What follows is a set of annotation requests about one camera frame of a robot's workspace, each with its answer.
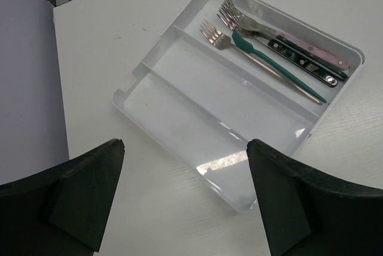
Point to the long silver fork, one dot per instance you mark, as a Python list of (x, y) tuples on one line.
[(222, 41)]

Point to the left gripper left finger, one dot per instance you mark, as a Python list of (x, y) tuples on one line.
[(62, 210)]

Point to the teal plastic fork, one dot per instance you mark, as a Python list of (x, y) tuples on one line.
[(247, 47)]

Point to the fork with teal handle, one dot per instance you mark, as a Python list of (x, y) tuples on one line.
[(339, 74)]

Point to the fork with pink handle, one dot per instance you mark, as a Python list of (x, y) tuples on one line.
[(247, 22)]

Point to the fork with black handle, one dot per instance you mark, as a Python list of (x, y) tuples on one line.
[(291, 54)]

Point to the white divided cutlery tray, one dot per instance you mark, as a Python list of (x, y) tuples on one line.
[(203, 105)]

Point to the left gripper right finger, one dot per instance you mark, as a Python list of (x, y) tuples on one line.
[(308, 212)]

